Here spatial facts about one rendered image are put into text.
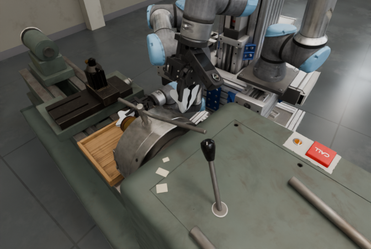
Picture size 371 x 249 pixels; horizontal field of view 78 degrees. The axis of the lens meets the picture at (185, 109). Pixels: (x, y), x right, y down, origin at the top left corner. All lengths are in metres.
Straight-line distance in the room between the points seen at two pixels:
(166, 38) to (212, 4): 0.35
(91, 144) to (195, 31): 0.85
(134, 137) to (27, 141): 2.12
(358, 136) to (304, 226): 2.38
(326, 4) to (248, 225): 0.70
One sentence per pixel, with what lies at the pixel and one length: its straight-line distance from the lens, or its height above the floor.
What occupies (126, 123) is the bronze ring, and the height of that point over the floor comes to 1.11.
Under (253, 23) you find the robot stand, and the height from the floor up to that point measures 1.32.
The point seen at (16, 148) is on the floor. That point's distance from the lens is 2.79.
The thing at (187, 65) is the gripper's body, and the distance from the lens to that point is 0.58.
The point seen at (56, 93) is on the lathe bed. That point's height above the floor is 0.86.
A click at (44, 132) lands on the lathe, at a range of 1.95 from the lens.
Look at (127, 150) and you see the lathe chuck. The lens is 0.77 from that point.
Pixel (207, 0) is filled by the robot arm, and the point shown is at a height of 1.62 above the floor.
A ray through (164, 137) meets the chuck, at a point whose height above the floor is 1.22.
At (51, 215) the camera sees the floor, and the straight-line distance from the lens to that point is 2.19.
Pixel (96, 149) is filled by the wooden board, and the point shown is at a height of 0.88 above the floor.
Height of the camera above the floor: 1.77
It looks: 42 degrees down
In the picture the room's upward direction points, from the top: straight up
